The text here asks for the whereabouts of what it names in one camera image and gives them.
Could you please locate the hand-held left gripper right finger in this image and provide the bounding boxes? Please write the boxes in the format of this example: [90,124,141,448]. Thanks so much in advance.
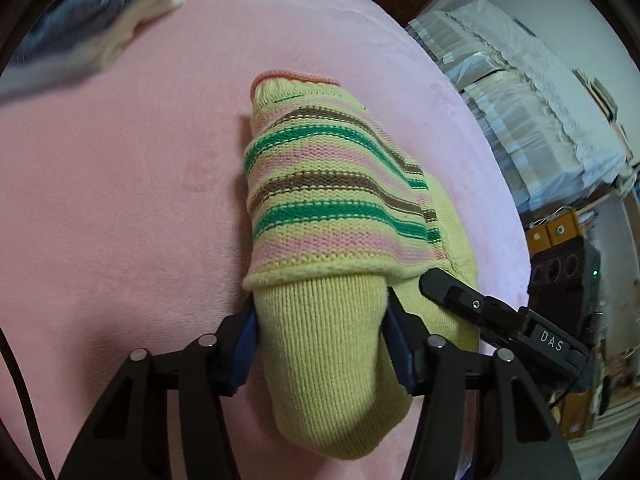
[384,287,583,480]

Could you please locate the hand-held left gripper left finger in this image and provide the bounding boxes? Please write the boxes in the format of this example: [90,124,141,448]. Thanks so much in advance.
[57,300,259,480]

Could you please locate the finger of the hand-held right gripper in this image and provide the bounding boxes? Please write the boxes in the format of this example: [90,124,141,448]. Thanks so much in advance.
[419,268,531,348]

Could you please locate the yellow striped knit sweater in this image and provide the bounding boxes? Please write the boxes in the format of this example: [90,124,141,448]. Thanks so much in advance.
[242,70,481,461]

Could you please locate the folded grey and cream clothes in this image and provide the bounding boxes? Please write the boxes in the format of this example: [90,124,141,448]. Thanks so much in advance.
[0,0,201,101]

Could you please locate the black speaker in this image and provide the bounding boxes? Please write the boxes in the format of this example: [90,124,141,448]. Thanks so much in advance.
[527,240,601,321]

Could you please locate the small wooden cabinet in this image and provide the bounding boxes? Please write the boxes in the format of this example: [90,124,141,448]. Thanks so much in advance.
[522,207,586,256]

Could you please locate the pink fleece blanket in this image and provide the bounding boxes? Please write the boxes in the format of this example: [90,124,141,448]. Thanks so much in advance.
[0,0,533,480]

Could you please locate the white lace covered furniture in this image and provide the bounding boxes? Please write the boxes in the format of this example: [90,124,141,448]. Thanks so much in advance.
[405,0,633,211]

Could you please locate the folded white garment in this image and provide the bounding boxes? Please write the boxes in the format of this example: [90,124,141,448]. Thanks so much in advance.
[85,0,188,73]

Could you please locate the black cable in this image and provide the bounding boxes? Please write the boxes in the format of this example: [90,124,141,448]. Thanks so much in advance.
[0,330,56,480]

